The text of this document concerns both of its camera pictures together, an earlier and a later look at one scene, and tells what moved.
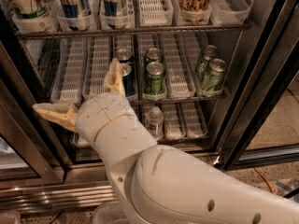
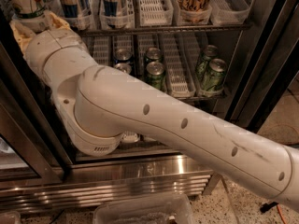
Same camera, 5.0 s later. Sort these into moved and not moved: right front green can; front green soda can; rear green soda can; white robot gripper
Moved: white robot gripper
Not moved: right front green can; front green soda can; rear green soda can
